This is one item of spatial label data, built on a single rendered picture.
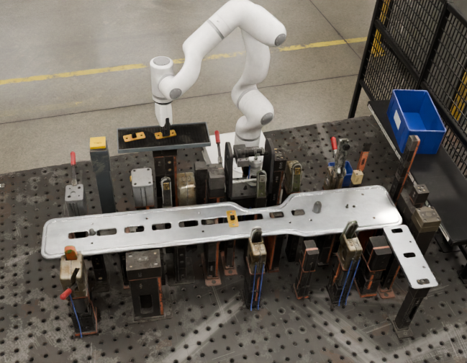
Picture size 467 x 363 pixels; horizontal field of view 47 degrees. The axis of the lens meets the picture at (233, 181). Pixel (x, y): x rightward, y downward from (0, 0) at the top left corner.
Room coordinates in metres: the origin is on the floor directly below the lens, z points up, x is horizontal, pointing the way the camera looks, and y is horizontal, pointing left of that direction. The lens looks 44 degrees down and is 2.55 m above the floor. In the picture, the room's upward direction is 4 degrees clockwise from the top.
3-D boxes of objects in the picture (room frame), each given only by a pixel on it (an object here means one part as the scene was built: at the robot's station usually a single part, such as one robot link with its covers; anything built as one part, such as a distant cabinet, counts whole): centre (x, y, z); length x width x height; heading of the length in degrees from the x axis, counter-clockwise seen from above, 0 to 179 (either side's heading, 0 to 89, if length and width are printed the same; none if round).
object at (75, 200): (1.42, 0.61, 0.88); 0.11 x 0.10 x 0.36; 13
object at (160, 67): (1.68, 0.28, 1.44); 0.09 x 0.08 x 0.13; 33
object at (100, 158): (1.61, 0.54, 0.92); 0.08 x 0.08 x 0.44; 13
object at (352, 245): (1.28, -0.45, 0.87); 0.12 x 0.09 x 0.35; 13
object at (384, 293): (1.33, -0.66, 0.84); 0.11 x 0.06 x 0.29; 13
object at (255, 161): (1.61, -0.06, 0.94); 0.18 x 0.13 x 0.49; 103
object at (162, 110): (1.68, 0.29, 1.29); 0.10 x 0.07 x 0.11; 22
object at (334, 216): (1.38, 0.01, 1.00); 1.38 x 0.22 x 0.02; 103
